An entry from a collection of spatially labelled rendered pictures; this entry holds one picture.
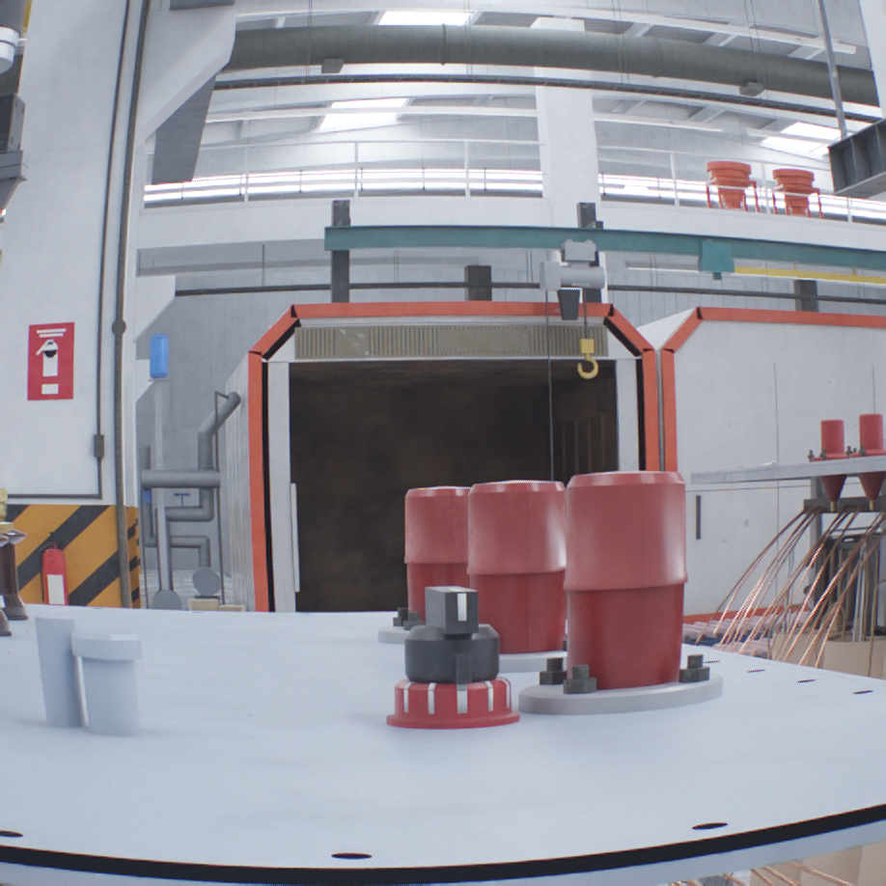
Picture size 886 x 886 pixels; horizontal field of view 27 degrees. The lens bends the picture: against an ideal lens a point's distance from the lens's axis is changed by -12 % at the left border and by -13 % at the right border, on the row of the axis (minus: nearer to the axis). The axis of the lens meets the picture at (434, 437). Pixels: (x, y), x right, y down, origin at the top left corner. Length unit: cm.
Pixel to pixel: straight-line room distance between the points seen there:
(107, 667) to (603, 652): 30
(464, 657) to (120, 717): 20
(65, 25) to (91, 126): 86
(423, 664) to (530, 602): 38
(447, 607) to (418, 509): 72
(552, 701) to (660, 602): 8
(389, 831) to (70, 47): 1145
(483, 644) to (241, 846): 43
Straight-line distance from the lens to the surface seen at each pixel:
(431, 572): 175
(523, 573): 142
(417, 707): 105
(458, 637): 105
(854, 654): 399
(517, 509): 142
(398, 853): 64
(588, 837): 65
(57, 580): 1152
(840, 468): 366
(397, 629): 176
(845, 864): 405
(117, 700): 97
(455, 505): 175
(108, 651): 96
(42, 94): 1199
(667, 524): 111
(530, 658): 140
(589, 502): 111
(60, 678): 99
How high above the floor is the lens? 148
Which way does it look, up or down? 2 degrees up
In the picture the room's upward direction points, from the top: 1 degrees counter-clockwise
